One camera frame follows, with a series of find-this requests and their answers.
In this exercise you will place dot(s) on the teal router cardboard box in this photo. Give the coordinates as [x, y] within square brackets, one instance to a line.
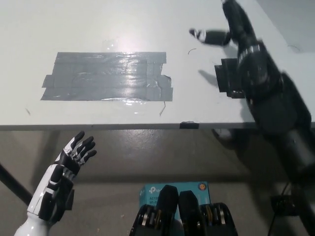
[150, 194]

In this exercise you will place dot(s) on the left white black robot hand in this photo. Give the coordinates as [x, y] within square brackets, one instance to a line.
[51, 189]

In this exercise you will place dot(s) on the grey duct tape patch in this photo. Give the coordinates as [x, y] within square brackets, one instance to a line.
[105, 77]

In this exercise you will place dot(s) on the black diagonal table leg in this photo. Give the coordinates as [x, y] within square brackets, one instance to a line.
[14, 183]

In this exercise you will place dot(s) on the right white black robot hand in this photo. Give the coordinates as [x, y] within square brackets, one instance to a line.
[237, 22]

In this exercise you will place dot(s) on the small black tape strip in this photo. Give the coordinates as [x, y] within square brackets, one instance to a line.
[189, 125]

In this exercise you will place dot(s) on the black tape marked spot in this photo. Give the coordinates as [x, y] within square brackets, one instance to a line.
[227, 76]

